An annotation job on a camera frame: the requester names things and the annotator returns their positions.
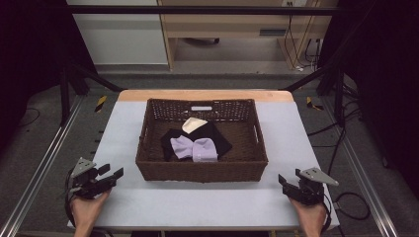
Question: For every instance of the black frame strut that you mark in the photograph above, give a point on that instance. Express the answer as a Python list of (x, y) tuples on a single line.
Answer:
[(95, 79), (309, 77)]

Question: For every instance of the light purple cloth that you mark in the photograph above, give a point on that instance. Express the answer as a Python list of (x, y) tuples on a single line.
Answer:
[(205, 151), (180, 146)]

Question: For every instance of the wooden table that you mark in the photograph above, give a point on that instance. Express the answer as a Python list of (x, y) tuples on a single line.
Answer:
[(204, 94)]

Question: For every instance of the light grey table mat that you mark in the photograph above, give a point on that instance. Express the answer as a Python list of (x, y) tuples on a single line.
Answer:
[(286, 131)]

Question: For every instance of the cream cloth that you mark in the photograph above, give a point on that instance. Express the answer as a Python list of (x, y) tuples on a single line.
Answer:
[(193, 124)]

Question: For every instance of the black horizontal frame bar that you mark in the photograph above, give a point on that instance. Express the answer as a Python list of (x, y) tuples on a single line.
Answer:
[(197, 10)]

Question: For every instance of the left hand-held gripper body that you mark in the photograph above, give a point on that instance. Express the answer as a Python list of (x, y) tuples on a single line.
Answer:
[(86, 180)]

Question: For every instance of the brown wicker basket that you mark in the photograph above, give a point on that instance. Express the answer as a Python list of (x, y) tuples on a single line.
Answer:
[(230, 164)]

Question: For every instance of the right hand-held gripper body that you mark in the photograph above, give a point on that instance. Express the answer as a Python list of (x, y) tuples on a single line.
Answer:
[(308, 189)]

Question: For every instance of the wooden desk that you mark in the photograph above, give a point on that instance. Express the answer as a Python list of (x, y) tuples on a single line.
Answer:
[(230, 26)]

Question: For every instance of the white cabinet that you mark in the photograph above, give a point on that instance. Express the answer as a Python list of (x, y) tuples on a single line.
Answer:
[(122, 39)]

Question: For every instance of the person's right hand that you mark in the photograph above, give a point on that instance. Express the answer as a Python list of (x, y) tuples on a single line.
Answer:
[(309, 214)]

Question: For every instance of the black cloth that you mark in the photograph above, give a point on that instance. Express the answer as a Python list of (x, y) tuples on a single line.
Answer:
[(214, 135)]

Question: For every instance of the person's left hand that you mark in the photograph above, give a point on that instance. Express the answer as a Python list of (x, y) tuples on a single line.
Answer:
[(87, 207)]

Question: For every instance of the aluminium rail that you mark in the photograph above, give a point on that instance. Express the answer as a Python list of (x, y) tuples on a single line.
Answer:
[(42, 161), (360, 171)]

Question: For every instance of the dark curtain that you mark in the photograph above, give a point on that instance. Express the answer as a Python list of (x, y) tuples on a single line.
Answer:
[(385, 65), (29, 49)]

